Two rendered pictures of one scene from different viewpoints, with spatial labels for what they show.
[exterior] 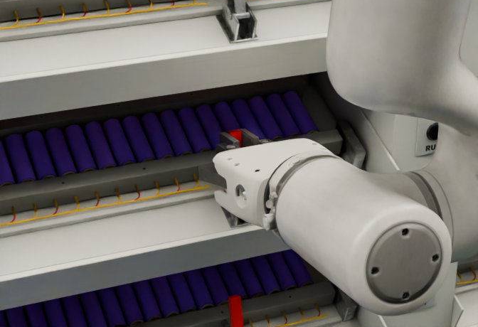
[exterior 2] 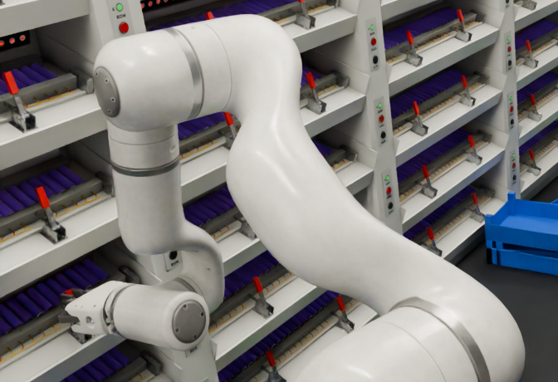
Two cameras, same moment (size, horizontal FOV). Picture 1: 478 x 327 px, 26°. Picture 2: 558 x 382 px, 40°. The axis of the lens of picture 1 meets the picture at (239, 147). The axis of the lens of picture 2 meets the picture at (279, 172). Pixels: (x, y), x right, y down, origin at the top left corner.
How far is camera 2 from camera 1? 0.37 m
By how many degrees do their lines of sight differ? 23
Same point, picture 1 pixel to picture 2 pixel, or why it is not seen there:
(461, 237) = (209, 301)
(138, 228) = (29, 364)
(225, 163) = (74, 309)
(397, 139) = (155, 265)
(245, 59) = (65, 250)
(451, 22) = (176, 204)
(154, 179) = (28, 334)
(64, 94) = not seen: outside the picture
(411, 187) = (178, 285)
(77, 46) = not seen: outside the picture
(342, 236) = (156, 319)
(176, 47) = (25, 256)
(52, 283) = not seen: outside the picture
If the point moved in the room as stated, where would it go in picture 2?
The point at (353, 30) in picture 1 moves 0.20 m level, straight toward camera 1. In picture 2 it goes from (134, 222) to (165, 285)
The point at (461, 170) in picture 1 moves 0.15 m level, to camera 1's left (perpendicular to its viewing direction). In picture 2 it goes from (198, 269) to (102, 303)
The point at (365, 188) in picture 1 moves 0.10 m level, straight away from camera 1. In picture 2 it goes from (158, 293) to (146, 266)
